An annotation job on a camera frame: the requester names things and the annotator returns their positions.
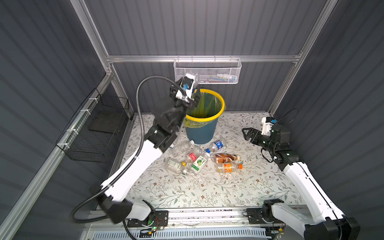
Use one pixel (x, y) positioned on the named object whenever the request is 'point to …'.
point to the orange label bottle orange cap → (228, 167)
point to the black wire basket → (91, 134)
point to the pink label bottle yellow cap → (192, 157)
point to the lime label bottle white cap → (198, 163)
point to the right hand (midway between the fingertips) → (250, 132)
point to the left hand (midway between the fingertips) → (188, 80)
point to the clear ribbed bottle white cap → (181, 149)
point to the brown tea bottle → (223, 158)
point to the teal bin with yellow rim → (206, 135)
